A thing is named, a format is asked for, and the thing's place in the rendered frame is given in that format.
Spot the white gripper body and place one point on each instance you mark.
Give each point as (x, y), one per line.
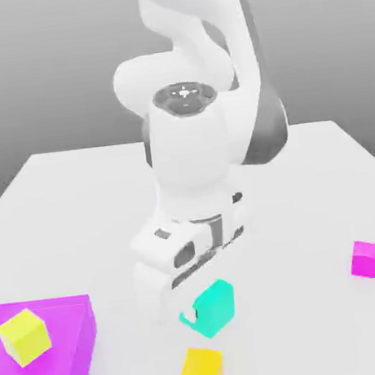
(153, 290)

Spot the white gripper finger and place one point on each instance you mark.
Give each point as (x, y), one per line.
(189, 314)

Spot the small teal cube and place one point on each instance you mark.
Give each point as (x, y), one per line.
(215, 305)

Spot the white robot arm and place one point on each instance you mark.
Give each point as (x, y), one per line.
(187, 161)

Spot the small orange cube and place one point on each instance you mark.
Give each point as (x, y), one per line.
(202, 371)

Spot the small yellow cube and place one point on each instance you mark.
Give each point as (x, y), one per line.
(24, 337)

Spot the small magenta cube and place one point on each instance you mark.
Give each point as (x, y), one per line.
(366, 260)

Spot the large magenta box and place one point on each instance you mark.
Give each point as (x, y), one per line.
(74, 344)

